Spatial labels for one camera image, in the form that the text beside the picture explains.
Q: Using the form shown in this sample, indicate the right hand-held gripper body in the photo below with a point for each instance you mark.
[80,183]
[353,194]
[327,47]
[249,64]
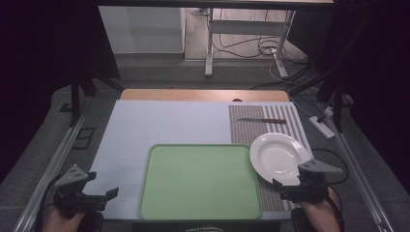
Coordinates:
[311,185]

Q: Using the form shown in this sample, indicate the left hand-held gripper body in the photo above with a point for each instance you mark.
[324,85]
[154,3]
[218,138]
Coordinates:
[72,188]

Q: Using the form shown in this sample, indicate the person's right hand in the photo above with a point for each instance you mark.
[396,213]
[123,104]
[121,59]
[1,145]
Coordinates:
[319,216]

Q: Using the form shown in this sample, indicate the person's left hand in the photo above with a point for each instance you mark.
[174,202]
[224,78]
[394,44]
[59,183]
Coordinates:
[59,222]

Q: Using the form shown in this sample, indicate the white round plate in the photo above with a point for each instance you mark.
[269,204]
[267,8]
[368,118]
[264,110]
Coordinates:
[275,158]

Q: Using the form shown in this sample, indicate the white power strip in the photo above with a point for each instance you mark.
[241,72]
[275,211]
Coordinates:
[321,127]

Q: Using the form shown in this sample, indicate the striped woven placemat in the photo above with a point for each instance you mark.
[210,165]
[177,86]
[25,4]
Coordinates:
[246,129]

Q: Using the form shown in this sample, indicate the white plug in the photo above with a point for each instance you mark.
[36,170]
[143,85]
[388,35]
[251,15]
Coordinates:
[328,111]

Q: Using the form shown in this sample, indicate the green plastic tray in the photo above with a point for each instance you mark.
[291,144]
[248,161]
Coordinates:
[199,182]

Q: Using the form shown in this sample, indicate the black metal stand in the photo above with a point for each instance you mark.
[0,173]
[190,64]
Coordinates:
[75,96]
[336,96]

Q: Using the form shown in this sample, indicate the pale blue table board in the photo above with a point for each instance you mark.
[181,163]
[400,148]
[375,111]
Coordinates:
[167,122]

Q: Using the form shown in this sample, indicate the wooden table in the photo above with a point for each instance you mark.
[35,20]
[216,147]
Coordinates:
[193,95]

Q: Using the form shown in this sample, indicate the metal floor rail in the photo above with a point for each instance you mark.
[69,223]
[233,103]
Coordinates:
[361,174]
[48,174]

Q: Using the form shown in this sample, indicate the white desk frame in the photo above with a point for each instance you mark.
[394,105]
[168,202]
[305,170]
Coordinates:
[245,26]

